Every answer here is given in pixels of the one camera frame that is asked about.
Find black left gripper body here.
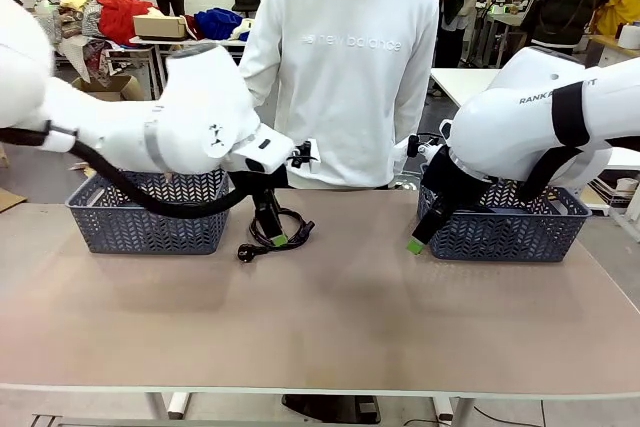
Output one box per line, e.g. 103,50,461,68
228,166,291,211

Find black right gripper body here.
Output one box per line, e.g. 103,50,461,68
422,149,494,208

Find black power cable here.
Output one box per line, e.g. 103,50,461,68
235,206,316,264

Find blue-grey plastic basket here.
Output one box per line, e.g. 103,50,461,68
417,179,593,263
66,169,236,256

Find person in white sweatshirt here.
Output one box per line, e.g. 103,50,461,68
238,0,441,191

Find blue clothes pile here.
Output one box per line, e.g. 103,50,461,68
193,7,254,42

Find open cardboard box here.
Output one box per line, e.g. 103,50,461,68
72,74,147,103

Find white background table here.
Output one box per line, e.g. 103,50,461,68
102,35,251,98

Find white table leg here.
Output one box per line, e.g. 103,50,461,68
432,395,474,427
144,390,194,421

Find black table base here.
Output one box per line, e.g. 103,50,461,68
279,393,381,423

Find person in black coat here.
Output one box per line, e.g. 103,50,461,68
522,0,616,56

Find red clothes pile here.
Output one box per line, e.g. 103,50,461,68
96,0,164,46

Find white roll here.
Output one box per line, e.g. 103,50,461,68
619,21,640,49

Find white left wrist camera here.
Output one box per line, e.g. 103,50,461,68
287,138,321,171

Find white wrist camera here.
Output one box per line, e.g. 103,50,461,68
287,138,321,171
392,134,451,168

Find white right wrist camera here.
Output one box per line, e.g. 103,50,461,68
392,134,451,168

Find black corrugated cable hose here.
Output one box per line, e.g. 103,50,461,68
0,126,256,221

